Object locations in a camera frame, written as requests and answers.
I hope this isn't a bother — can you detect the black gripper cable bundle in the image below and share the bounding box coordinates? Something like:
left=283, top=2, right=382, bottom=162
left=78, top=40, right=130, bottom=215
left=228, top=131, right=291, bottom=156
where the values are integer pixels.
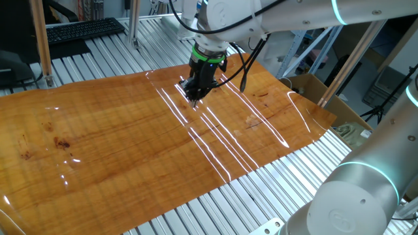
left=212, top=34, right=270, bottom=94

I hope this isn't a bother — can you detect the white stand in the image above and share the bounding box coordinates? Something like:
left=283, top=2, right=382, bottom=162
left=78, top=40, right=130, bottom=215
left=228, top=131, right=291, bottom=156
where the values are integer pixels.
left=180, top=0, right=199, bottom=22

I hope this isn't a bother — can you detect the black monitor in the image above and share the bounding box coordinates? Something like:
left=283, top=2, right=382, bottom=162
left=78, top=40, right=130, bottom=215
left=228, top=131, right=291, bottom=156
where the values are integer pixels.
left=0, top=0, right=50, bottom=89

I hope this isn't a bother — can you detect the white mounting plate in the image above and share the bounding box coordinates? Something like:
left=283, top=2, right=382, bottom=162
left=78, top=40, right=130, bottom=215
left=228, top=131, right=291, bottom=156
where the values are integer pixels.
left=248, top=217, right=285, bottom=235

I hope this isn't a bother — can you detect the blue-grey metal shelf frame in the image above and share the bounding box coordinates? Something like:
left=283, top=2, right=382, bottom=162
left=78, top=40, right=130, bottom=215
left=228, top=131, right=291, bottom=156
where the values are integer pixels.
left=276, top=25, right=344, bottom=80

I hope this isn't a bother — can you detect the black tripod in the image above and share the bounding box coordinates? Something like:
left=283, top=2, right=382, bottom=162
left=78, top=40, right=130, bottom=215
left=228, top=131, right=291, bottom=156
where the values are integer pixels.
left=359, top=63, right=418, bottom=125

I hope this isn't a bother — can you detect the aluminium frame post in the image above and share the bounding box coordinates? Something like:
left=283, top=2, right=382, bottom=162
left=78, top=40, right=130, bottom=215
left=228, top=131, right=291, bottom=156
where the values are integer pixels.
left=126, top=0, right=142, bottom=50

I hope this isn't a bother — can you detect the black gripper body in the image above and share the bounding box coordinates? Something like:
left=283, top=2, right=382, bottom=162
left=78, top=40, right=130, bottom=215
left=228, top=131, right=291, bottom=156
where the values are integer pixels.
left=178, top=58, right=228, bottom=99

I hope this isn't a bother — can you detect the white metal base plate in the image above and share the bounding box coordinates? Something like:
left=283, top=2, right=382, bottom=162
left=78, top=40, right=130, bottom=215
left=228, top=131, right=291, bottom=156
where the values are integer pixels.
left=160, top=12, right=210, bottom=42

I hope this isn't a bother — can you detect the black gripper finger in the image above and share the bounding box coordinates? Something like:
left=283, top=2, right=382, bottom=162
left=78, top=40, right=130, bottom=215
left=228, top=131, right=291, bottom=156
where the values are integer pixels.
left=184, top=87, right=197, bottom=108
left=195, top=87, right=206, bottom=106

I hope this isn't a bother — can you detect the black computer keyboard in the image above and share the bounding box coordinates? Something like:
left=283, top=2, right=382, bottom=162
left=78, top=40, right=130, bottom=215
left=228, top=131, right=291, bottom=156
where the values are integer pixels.
left=45, top=17, right=126, bottom=46

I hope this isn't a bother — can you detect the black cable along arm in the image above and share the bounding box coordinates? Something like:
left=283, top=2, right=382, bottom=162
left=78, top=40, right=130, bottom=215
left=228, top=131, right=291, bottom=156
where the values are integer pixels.
left=168, top=0, right=287, bottom=35

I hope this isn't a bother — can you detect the glossy wood-grain mat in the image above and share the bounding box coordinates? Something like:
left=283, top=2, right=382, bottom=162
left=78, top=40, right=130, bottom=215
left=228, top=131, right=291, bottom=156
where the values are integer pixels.
left=0, top=54, right=338, bottom=235

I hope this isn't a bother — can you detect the olive green cloth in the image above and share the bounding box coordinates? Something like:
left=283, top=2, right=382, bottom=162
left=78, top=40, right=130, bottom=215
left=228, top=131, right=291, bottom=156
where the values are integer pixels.
left=334, top=121, right=370, bottom=148

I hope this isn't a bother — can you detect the brown cardboard box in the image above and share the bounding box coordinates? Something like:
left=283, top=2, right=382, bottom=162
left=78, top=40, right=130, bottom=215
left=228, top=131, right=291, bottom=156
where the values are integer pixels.
left=279, top=73, right=375, bottom=151

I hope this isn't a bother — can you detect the black desk pad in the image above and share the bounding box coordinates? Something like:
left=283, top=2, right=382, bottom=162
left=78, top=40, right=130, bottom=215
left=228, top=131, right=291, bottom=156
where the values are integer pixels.
left=19, top=39, right=92, bottom=65

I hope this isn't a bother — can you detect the slanted wood-coloured frame beam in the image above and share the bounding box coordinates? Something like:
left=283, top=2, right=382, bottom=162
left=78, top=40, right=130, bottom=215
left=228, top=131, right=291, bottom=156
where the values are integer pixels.
left=317, top=19, right=388, bottom=109

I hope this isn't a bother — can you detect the wood-coloured frame post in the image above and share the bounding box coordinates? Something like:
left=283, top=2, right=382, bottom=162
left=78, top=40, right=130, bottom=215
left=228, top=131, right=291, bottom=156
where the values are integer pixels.
left=29, top=0, right=55, bottom=88

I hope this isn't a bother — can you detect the grey plastic crate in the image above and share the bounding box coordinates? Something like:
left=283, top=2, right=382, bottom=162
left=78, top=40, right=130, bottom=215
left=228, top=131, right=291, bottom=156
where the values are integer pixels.
left=361, top=65, right=410, bottom=109

